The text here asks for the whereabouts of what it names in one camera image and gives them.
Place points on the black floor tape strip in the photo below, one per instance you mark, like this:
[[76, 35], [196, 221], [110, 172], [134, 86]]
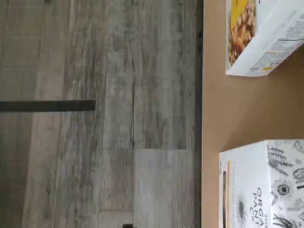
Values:
[[47, 106]]

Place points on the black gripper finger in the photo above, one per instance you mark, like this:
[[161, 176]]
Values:
[[127, 226]]

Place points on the wooden shelf board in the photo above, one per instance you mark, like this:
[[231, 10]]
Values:
[[237, 107]]

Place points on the white yellow Purely Elizabeth box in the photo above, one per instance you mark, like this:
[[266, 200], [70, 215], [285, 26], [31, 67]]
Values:
[[261, 35]]

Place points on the black metal shelf rack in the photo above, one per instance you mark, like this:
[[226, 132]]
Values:
[[199, 118]]

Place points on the white box yellow strip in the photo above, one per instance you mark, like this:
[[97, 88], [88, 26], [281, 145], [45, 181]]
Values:
[[261, 190]]

